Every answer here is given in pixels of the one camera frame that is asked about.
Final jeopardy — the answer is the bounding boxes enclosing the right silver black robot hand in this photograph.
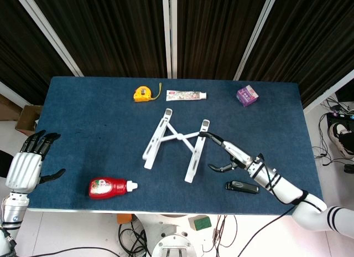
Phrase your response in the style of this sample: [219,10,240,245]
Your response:
[199,131,254,174]

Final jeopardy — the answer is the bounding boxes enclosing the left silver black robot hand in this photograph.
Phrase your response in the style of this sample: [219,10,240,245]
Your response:
[5,130,66,193]

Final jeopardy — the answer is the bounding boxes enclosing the white folding laptop stand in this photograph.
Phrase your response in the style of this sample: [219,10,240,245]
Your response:
[142,107,212,183]

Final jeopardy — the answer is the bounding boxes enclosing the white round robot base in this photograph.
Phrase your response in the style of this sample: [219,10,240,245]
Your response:
[132,214,222,257]

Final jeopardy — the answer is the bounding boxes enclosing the black trouser leg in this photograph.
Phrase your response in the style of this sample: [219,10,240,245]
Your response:
[0,150,15,183]

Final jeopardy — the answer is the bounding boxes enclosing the black stapler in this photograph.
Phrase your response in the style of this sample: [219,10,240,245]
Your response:
[224,180,261,195]

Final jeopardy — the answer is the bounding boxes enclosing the brown cardboard box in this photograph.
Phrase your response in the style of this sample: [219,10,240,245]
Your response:
[15,104,43,138]

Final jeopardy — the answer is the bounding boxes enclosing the purple small carton box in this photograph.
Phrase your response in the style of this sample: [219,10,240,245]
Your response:
[236,84,260,107]

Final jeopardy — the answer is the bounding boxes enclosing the green sponge block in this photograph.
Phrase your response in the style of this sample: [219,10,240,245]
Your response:
[188,215,212,232]

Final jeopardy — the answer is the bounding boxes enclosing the white toothpaste tube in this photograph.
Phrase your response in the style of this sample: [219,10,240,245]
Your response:
[166,90,207,102]

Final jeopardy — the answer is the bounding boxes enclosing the red ketchup bottle white cap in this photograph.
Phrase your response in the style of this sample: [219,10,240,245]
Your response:
[88,177,138,200]

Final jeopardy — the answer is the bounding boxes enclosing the blue table cloth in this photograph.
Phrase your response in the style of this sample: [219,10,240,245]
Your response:
[12,76,327,215]

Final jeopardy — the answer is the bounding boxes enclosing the black and white sneaker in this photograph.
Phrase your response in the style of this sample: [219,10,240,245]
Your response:
[328,122,354,160]

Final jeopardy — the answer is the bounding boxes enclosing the orange small block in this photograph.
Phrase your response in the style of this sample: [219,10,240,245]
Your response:
[116,213,133,224]

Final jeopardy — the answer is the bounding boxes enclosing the yellow tape measure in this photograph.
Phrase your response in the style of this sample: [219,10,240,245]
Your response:
[133,82,163,104]

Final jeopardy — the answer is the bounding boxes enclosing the black pleated curtain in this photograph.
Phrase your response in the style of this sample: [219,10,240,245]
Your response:
[27,0,168,79]
[0,0,75,102]
[240,0,354,108]
[176,0,270,81]

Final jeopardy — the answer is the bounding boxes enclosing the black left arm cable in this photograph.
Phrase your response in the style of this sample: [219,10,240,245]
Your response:
[0,226,17,254]

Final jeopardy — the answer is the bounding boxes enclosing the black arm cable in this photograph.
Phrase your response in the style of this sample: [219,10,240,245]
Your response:
[0,226,17,254]
[237,153,323,257]

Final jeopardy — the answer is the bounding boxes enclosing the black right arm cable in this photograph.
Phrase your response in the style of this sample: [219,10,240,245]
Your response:
[237,153,323,257]

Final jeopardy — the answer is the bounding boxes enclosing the white frame rail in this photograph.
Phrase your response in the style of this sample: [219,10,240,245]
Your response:
[0,81,32,109]
[303,69,354,111]

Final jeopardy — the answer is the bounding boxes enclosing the thin red wires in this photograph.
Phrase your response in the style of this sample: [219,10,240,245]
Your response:
[201,214,239,253]

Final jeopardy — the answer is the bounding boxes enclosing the black cables beside sneaker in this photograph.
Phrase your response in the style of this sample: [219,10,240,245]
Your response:
[312,97,354,172]

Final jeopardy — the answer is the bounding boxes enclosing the white frame post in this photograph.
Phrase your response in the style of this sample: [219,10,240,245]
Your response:
[12,0,84,77]
[233,0,280,81]
[162,0,178,79]

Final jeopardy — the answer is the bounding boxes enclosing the black floor cable tangle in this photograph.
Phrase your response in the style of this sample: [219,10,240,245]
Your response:
[118,223,152,257]

